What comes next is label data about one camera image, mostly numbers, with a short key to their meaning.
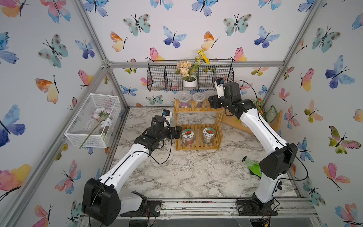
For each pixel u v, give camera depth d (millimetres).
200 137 1010
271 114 1107
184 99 791
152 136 602
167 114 695
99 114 736
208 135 910
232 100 603
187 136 906
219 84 696
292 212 738
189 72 860
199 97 796
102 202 390
